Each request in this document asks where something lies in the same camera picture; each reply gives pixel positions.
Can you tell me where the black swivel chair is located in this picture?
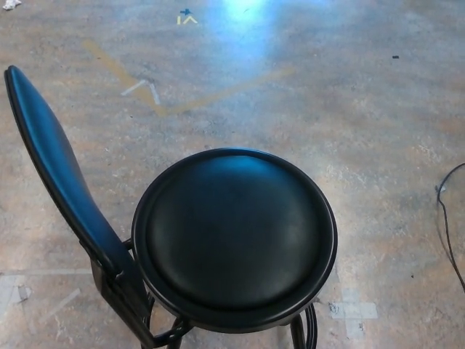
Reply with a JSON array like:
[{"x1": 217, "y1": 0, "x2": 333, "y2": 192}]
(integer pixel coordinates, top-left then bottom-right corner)
[{"x1": 3, "y1": 65, "x2": 339, "y2": 349}]

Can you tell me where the black cable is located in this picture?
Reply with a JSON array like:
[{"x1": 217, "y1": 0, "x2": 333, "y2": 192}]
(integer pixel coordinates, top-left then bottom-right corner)
[{"x1": 434, "y1": 166, "x2": 465, "y2": 283}]

